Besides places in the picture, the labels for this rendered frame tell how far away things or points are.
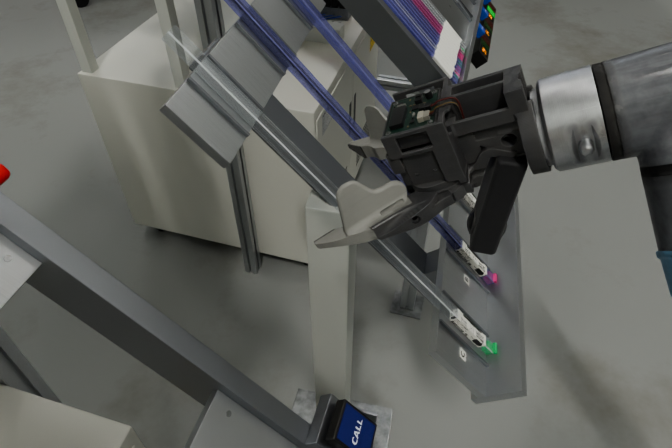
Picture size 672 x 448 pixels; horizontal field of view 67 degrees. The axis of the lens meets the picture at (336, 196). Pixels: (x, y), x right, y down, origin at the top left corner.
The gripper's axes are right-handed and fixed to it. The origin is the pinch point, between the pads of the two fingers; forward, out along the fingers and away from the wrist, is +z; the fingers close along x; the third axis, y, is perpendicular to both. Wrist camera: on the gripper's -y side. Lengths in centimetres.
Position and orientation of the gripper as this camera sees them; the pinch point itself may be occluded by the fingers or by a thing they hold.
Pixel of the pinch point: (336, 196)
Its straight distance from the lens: 51.2
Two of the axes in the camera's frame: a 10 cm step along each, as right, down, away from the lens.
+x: -2.2, 6.6, -7.1
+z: -8.7, 2.0, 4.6
